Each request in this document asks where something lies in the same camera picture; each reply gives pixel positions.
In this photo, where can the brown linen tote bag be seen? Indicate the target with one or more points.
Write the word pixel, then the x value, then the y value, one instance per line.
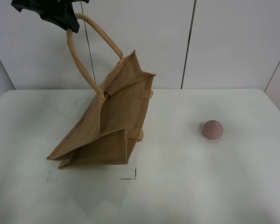
pixel 107 132

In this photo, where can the pink peach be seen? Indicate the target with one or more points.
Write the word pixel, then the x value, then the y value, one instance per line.
pixel 212 130

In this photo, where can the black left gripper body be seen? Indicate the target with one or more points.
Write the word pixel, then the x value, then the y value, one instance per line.
pixel 42 6

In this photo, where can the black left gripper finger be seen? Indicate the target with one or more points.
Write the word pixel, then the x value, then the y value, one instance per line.
pixel 64 17

